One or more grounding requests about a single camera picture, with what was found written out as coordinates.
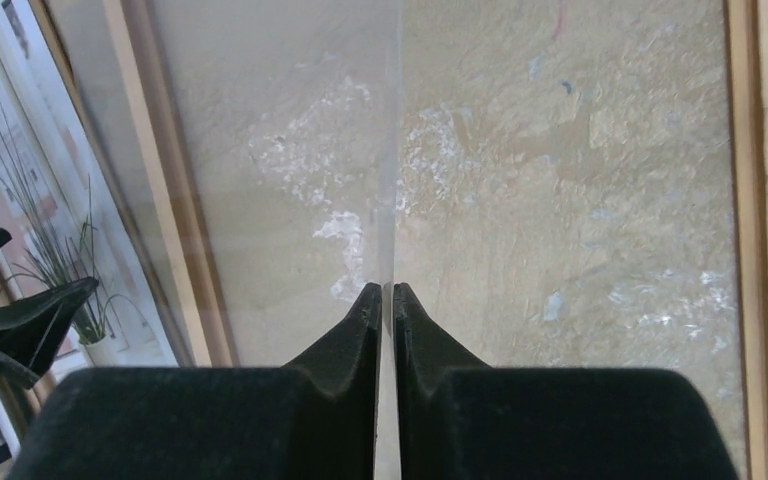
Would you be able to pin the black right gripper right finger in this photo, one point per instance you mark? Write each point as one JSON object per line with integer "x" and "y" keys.
{"x": 460, "y": 418}

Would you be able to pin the plant window photo print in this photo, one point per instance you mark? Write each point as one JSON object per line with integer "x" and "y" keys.
{"x": 58, "y": 207}

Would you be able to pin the clear acrylic glass pane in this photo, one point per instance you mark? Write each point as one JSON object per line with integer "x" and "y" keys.
{"x": 551, "y": 178}

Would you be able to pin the light wooden picture frame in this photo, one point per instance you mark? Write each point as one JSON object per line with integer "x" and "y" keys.
{"x": 194, "y": 300}

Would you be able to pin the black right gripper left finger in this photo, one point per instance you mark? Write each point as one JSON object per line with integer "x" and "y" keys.
{"x": 312, "y": 418}

